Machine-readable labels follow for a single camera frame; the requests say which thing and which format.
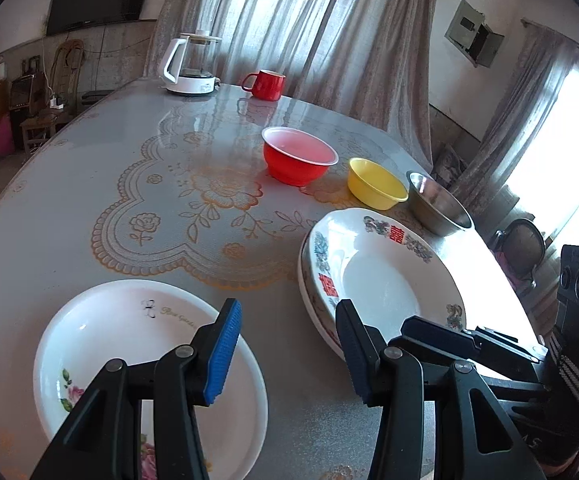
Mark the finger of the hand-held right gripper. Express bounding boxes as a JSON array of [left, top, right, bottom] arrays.
[[474, 326, 550, 392], [400, 316, 481, 359]]

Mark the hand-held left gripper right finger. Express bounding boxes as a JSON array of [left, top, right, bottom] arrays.
[[335, 299, 545, 480]]

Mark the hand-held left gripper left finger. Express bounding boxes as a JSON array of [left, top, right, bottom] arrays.
[[30, 297, 244, 480]]

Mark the white plate with red-blue rim print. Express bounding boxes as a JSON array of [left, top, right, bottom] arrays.
[[307, 207, 467, 361]]

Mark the white plate with purple floral rim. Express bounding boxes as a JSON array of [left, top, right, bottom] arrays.
[[297, 230, 345, 361]]

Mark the white plate with rose print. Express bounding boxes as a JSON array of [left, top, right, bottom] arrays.
[[33, 279, 269, 480]]

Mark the stainless steel bowl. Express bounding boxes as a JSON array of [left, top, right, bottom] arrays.
[[406, 170, 473, 237]]

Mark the yellow plastic bowl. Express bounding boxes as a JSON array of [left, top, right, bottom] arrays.
[[347, 157, 409, 211]]

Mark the person's right forearm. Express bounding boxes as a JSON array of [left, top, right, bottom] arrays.
[[534, 332, 579, 480]]

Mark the black round-backed chair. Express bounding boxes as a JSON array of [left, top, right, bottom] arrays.
[[494, 218, 547, 288]]

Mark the narrow beige lace curtain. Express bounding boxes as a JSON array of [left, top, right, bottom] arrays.
[[462, 20, 579, 196]]

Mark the printed cushion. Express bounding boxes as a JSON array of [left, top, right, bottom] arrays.
[[432, 142, 467, 181]]

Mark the red plastic bowl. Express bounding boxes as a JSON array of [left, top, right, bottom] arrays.
[[261, 126, 339, 187]]

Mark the red mug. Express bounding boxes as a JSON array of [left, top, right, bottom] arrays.
[[241, 69, 287, 102]]

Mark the white glass electric kettle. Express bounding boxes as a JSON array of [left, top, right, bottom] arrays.
[[162, 31, 223, 97]]

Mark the wooden chair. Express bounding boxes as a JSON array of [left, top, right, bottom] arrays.
[[20, 40, 88, 153]]

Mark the pink bag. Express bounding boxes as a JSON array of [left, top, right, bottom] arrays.
[[0, 115, 15, 157]]

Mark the wide beige lace curtain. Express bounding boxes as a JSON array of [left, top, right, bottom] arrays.
[[142, 0, 445, 156]]

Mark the grey wall electrical box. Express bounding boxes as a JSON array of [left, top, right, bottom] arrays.
[[443, 0, 505, 68]]

